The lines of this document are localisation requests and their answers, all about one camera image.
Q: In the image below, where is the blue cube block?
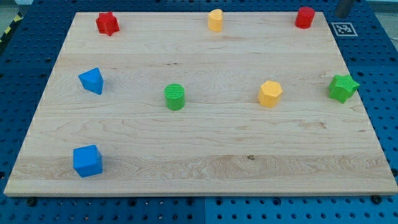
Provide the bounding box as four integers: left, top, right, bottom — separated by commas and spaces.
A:
73, 145, 103, 178

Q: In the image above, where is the green cylinder block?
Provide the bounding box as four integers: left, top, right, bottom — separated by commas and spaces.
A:
164, 83, 185, 111

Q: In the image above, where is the green star block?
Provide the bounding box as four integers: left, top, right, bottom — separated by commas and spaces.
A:
328, 74, 360, 103

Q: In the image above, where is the red cylinder block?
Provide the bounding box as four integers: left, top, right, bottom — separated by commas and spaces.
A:
295, 6, 315, 29

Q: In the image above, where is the yellow hexagon block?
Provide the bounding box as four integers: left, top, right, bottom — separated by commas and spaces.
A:
257, 80, 283, 108

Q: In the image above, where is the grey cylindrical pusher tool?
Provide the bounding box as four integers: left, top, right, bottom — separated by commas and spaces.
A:
334, 0, 355, 19

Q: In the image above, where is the wooden board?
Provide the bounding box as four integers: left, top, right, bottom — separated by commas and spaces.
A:
4, 12, 397, 197

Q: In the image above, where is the white fiducial marker tag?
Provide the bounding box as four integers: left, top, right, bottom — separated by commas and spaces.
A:
331, 22, 358, 37

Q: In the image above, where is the yellow heart block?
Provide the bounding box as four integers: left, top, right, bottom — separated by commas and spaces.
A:
208, 9, 223, 32

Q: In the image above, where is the red star block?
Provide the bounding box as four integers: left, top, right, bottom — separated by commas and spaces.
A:
96, 11, 119, 36

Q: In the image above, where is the blue triangle block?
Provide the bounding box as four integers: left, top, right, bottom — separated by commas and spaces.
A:
78, 67, 103, 95

